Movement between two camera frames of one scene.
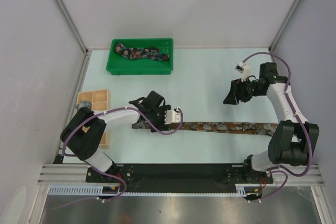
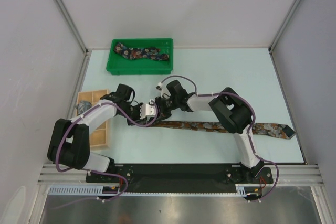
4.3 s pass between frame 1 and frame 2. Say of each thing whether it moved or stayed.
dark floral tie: stayed
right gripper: moved
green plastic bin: stayed
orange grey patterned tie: stayed
